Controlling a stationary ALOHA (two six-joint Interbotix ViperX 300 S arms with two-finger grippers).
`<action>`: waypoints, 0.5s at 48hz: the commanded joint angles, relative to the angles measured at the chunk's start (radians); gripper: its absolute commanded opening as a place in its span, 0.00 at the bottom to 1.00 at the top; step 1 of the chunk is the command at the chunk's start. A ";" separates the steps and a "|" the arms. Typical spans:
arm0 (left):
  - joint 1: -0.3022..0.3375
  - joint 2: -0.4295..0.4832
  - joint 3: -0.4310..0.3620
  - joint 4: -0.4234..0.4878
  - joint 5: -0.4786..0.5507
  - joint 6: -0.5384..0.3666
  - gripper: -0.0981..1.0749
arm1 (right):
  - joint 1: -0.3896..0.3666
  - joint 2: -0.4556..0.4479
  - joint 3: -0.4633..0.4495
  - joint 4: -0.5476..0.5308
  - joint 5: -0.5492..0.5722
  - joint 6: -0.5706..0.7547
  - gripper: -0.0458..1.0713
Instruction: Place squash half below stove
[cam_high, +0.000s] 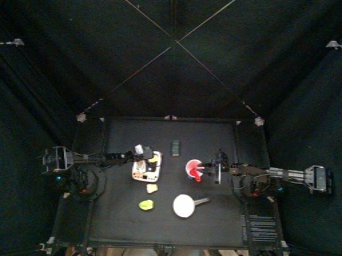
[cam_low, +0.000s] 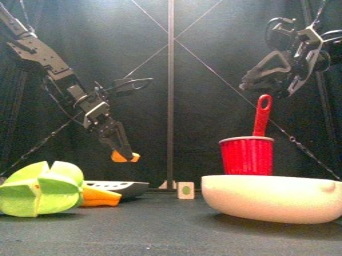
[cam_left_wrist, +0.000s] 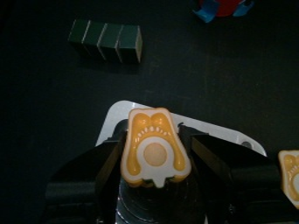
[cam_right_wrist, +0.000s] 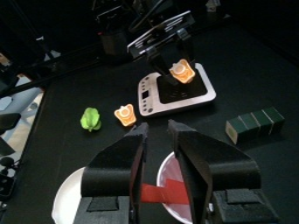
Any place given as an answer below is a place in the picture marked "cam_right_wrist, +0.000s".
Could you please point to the green pepper toy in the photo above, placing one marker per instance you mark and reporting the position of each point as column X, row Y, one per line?
column 90, row 119

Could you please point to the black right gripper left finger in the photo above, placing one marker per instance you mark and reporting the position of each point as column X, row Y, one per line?
column 110, row 172

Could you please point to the red strip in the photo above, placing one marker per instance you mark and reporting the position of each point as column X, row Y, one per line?
column 158, row 194

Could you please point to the orange white small block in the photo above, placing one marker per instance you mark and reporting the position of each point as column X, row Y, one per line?
column 125, row 115

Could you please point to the white plate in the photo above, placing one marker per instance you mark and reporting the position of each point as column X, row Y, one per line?
column 68, row 195

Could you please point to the orange toy squash half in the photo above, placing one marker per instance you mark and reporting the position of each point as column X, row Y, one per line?
column 181, row 73

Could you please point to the white bowl pink inside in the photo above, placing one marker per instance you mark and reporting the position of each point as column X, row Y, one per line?
column 169, row 172

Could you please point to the black frame bar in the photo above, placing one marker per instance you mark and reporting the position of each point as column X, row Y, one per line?
column 42, row 68

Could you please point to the white toy stove black top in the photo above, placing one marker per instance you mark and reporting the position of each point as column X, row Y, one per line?
column 149, row 96

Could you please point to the black chair seat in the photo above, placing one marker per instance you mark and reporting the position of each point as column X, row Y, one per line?
column 6, row 121

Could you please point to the dark green striped block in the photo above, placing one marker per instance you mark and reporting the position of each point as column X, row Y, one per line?
column 256, row 122

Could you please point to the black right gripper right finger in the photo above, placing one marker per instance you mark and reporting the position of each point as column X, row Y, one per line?
column 217, row 169

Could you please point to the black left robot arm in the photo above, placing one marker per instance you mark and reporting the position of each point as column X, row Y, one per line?
column 116, row 17

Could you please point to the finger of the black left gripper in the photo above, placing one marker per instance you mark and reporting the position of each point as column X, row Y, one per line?
column 160, row 66
column 185, row 46

